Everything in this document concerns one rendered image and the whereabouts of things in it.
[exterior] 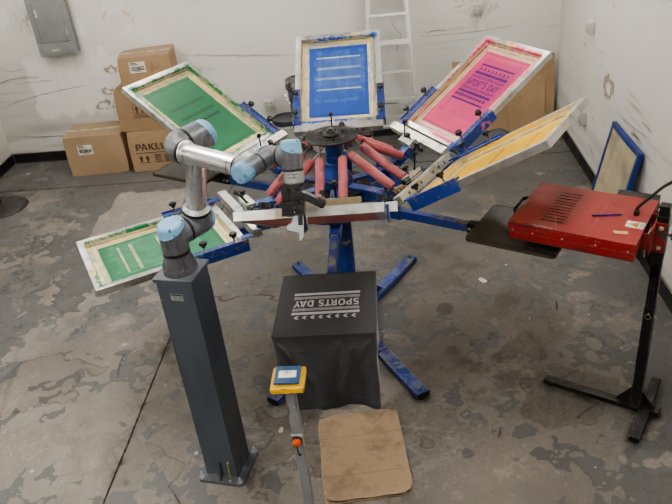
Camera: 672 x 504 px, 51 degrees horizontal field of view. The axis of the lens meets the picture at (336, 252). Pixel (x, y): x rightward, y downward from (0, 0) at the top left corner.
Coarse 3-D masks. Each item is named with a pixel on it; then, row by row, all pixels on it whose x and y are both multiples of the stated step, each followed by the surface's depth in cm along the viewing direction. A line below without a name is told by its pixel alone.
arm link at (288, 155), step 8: (280, 144) 249; (288, 144) 246; (296, 144) 247; (280, 152) 249; (288, 152) 247; (296, 152) 247; (280, 160) 250; (288, 160) 247; (296, 160) 248; (288, 168) 248; (296, 168) 248
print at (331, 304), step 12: (300, 300) 319; (312, 300) 318; (324, 300) 317; (336, 300) 316; (348, 300) 315; (300, 312) 311; (312, 312) 310; (324, 312) 309; (336, 312) 308; (348, 312) 307
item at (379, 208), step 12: (348, 204) 268; (360, 204) 268; (372, 204) 267; (384, 204) 272; (240, 216) 272; (252, 216) 271; (264, 216) 271; (276, 216) 270; (312, 216) 269; (384, 216) 308
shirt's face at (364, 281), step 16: (352, 272) 335; (368, 272) 333; (288, 288) 328; (304, 288) 327; (320, 288) 326; (336, 288) 324; (352, 288) 323; (368, 288) 322; (288, 304) 317; (368, 304) 311; (288, 320) 306; (304, 320) 305; (320, 320) 304; (336, 320) 303; (352, 320) 302; (368, 320) 301; (288, 336) 296
